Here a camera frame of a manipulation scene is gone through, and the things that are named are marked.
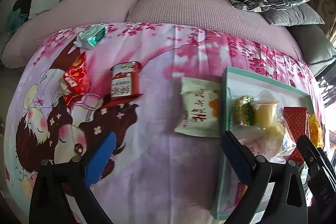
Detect red foil snack packet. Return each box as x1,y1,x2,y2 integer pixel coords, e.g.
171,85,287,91
283,106,308,164

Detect teal shallow cardboard tray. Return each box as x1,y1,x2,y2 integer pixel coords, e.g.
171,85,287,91
211,67,314,221

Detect pink sofa seat cover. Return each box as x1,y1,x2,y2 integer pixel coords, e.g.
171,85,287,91
1,0,303,68

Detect cream peach cake packet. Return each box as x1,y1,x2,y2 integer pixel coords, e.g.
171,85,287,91
174,77,221,138

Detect teal foil candy packet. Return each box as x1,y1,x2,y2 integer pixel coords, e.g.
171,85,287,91
73,24,106,50

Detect black drying rack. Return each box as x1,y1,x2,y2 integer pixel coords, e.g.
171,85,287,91
316,64,335,107

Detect green cow cracker packet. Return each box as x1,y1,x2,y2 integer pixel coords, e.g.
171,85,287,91
232,96,255,127

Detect red snack bag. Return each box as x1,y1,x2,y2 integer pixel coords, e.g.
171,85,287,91
59,52,91,109

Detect pink cartoon print blanket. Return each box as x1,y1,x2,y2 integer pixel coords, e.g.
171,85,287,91
4,23,325,223

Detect teal black clothes pile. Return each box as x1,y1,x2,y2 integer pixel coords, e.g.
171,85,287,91
6,0,32,34

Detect grey pillow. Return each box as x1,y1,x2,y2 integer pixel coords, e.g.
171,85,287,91
262,3,325,27

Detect clear steamed cake packet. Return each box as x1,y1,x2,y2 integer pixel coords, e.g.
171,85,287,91
233,122,296,164

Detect yellow pudding cup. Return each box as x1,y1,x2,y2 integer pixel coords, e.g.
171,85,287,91
251,100,280,128

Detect red white snack box packet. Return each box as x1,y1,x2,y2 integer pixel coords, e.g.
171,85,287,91
102,61,143,108

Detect yellow cake clear packet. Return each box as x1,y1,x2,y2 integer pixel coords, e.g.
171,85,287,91
308,113,324,148

